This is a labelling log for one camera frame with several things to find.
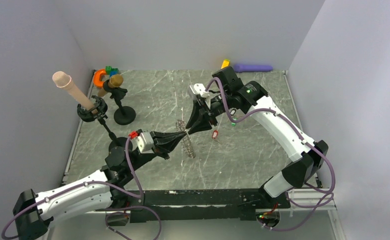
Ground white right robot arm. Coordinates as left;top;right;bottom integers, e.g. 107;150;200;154
186;66;329;208

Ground orange horseshoe toy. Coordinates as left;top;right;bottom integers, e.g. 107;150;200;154
92;69;107;88

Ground gold microphone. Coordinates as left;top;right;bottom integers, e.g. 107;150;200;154
97;74;124;98

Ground purple cylinder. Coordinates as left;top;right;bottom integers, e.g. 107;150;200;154
233;63;274;73

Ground metal disc with keyrings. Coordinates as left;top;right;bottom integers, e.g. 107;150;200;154
175;119;196;159

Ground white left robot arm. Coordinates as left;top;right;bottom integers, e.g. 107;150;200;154
9;129;187;240

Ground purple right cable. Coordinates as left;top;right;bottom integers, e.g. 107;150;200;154
204;76;336;233

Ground red tag key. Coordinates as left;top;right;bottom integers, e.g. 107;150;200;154
211;130;222;145

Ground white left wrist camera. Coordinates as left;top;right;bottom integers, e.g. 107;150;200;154
128;130;154;153

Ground yellow block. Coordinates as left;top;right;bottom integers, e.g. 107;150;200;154
220;59;230;69

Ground black round stand base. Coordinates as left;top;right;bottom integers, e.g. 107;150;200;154
104;137;134;171

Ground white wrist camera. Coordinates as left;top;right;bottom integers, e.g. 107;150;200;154
128;130;154;153
187;83;211;101

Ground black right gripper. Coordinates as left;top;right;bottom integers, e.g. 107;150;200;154
185;90;232;135

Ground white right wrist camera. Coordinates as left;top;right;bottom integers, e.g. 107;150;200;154
187;83;211;101

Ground black short microphone stand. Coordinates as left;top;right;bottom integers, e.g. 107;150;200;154
103;83;137;126

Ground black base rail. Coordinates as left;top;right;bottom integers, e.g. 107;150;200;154
110;188;291;223

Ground green blue toy bricks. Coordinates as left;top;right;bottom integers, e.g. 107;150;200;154
105;65;119;77

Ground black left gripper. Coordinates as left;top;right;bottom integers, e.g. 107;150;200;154
127;130;187;172

